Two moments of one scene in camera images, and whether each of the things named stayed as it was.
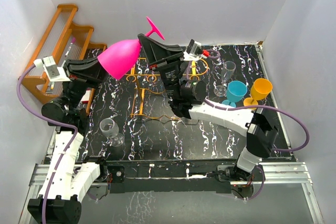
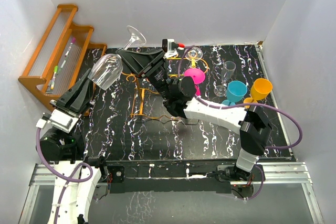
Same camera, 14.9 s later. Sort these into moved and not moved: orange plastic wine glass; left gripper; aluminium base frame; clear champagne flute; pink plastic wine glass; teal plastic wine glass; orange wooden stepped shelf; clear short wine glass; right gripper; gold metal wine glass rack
Moved: right gripper; pink plastic wine glass; clear short wine glass; left gripper
Not moved: teal plastic wine glass; aluminium base frame; orange plastic wine glass; gold metal wine glass rack; orange wooden stepped shelf; clear champagne flute
